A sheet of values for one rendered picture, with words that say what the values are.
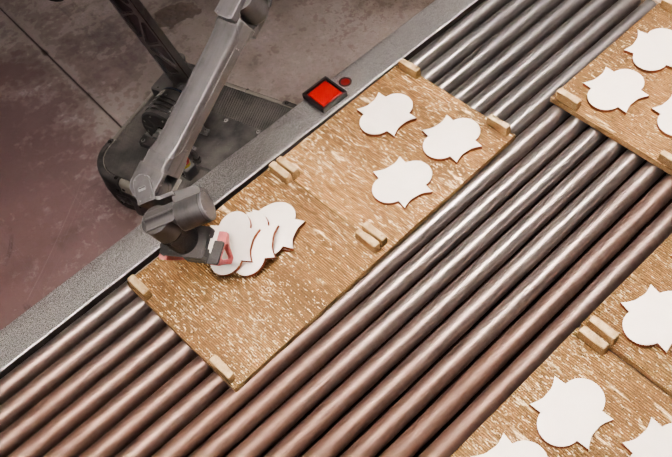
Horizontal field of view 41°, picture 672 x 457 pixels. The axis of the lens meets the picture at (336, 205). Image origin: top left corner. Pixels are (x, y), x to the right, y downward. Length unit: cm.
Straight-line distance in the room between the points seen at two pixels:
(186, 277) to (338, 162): 42
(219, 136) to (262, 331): 133
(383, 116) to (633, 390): 80
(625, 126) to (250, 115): 143
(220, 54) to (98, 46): 223
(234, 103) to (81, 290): 133
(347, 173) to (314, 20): 181
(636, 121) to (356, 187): 63
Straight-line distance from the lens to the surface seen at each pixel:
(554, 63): 220
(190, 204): 162
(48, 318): 196
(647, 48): 222
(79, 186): 340
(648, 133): 206
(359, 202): 192
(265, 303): 181
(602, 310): 179
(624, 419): 170
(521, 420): 167
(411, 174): 194
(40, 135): 363
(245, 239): 185
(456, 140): 200
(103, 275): 197
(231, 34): 167
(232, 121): 305
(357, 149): 201
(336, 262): 184
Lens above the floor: 248
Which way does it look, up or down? 53 degrees down
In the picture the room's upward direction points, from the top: 11 degrees counter-clockwise
